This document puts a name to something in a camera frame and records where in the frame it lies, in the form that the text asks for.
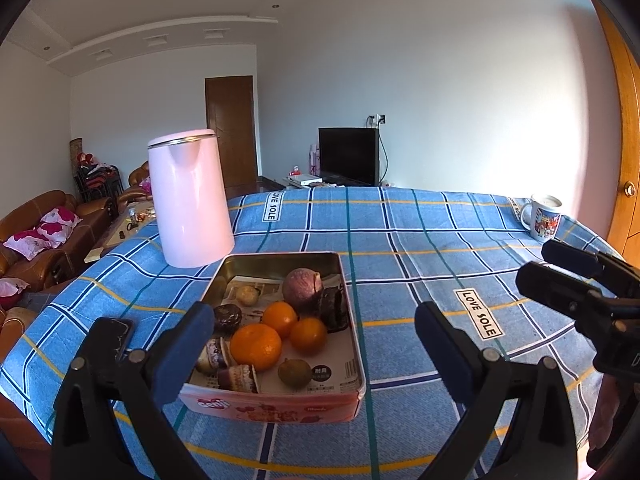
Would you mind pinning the brown leather sofa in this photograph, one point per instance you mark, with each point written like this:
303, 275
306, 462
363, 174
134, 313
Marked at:
75, 255

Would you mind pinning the pink electric kettle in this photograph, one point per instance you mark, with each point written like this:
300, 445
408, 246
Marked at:
192, 200

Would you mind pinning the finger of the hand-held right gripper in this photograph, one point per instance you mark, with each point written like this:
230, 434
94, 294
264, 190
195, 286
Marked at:
550, 285
572, 257

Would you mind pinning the pink flowered armchair pillow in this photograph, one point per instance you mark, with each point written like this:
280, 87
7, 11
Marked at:
146, 185

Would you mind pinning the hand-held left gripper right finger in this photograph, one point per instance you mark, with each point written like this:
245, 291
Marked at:
442, 355

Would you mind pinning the newspaper liner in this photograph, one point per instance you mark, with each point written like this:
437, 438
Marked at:
340, 360

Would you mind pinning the small cupcake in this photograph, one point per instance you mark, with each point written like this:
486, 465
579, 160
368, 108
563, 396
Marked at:
239, 378
214, 356

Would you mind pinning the black smartphone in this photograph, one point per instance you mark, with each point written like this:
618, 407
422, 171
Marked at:
117, 332

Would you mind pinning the wooden coffee table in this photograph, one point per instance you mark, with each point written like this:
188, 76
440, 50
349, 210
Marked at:
115, 235

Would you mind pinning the small yellow fruit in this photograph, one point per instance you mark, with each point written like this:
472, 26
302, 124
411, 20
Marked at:
247, 295

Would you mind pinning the blue plaid tablecloth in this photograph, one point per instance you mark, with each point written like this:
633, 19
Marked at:
425, 240

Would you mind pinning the wall socket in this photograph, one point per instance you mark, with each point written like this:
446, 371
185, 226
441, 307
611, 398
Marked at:
376, 119

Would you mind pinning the orange mandarin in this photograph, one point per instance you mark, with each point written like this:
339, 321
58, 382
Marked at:
309, 336
280, 317
256, 347

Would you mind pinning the white flat box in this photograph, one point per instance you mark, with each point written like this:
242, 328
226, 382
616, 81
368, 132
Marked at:
302, 179

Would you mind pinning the white printed mug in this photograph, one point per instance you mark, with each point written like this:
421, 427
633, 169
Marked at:
542, 217

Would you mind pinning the brown wooden door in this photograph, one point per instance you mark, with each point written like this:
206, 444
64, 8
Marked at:
232, 130

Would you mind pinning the metal tin box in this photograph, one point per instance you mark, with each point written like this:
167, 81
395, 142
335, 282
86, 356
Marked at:
280, 407

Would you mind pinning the chocolate cake piece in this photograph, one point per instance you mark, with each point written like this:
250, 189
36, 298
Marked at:
334, 307

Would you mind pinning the woven wall hanging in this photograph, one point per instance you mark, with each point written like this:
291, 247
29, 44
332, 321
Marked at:
75, 152

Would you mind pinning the stack of dark chairs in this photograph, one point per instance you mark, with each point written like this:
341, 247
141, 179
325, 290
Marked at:
100, 182

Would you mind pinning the brown leather seat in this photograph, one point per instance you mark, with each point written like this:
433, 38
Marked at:
15, 330

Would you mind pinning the black television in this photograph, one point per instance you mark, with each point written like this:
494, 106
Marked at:
349, 156

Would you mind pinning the light wooden door with knob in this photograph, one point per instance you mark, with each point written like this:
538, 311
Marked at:
625, 150

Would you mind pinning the person's right hand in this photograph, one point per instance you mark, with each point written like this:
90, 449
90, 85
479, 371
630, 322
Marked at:
605, 410

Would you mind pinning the white pillow with pink flowers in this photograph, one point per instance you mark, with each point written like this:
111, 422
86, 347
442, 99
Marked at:
32, 245
12, 290
61, 220

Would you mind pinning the brown-green round fruit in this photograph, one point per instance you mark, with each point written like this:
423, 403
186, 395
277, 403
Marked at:
295, 373

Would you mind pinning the brown leather armchair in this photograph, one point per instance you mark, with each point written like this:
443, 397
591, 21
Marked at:
134, 180

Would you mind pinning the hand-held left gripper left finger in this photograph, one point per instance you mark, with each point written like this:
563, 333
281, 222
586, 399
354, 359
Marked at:
182, 355

